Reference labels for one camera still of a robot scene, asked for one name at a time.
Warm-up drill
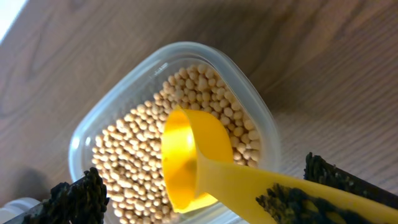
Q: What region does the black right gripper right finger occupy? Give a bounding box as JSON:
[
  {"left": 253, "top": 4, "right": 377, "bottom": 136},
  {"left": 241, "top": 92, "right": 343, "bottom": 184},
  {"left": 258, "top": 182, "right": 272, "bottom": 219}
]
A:
[{"left": 304, "top": 152, "right": 397, "bottom": 209}]

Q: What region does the clear plastic container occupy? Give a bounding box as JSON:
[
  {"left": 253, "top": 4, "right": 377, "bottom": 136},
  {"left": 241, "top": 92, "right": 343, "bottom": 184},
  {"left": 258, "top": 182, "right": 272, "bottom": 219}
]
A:
[{"left": 68, "top": 41, "right": 282, "bottom": 224}]

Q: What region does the pile of soybeans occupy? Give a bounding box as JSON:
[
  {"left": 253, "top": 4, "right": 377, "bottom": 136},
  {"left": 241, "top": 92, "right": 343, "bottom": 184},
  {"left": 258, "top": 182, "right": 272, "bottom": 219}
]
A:
[{"left": 91, "top": 64, "right": 262, "bottom": 223}]

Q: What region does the white digital kitchen scale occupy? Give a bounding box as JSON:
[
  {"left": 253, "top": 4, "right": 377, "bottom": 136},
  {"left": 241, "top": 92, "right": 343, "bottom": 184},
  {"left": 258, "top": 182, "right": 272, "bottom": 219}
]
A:
[{"left": 1, "top": 197, "right": 40, "bottom": 223}]

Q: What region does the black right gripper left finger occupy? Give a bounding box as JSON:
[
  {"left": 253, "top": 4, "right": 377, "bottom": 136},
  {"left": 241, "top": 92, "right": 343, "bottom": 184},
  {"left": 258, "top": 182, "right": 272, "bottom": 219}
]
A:
[{"left": 6, "top": 167, "right": 109, "bottom": 224}]

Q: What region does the yellow plastic scoop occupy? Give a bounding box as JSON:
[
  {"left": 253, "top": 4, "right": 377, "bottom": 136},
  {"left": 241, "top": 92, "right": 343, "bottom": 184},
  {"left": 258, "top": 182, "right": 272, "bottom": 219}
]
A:
[{"left": 162, "top": 108, "right": 397, "bottom": 223}]

